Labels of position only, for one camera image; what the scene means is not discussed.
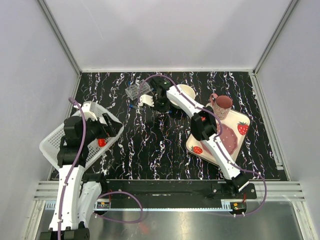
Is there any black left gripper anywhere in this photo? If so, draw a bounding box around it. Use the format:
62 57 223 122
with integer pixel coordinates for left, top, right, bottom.
81 112 123 144

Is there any white wash bottle red cap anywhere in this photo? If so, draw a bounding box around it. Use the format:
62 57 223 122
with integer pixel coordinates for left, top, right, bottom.
97 138 107 148

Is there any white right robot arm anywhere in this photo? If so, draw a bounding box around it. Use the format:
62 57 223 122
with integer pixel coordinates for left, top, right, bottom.
137 74 249 199

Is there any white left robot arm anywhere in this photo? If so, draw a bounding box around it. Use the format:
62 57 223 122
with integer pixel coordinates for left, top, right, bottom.
39 111 124 240

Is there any green white ceramic bowl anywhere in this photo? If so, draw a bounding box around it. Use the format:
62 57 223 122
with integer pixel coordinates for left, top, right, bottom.
178 84 196 100

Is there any clear test tube rack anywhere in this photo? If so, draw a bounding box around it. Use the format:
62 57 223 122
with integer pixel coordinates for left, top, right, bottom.
125 82 152 101

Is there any white perforated plastic basket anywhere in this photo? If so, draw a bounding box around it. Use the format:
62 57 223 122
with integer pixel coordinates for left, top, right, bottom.
39 109 124 170

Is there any pink polka dot dish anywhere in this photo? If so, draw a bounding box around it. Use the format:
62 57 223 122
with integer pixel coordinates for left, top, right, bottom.
198 123 238 158

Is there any white strawberry pattern tray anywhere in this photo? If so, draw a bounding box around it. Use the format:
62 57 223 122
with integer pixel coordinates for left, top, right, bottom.
185 109 251 166

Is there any left control box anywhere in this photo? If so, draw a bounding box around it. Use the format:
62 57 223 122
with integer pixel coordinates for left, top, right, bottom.
96 201 111 211

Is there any control box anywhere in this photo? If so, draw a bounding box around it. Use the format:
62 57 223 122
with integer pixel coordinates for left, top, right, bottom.
96 201 111 211
230 202 247 215

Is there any right control box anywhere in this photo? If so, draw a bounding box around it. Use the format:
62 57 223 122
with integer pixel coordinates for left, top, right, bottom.
230 202 247 215

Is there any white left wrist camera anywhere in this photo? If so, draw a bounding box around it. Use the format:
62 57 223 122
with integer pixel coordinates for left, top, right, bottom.
81 101 106 124

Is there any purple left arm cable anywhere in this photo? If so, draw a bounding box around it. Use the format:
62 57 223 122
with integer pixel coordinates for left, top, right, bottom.
56 96 144 240

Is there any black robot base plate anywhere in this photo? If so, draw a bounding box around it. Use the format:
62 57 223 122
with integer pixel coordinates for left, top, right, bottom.
101 179 257 200

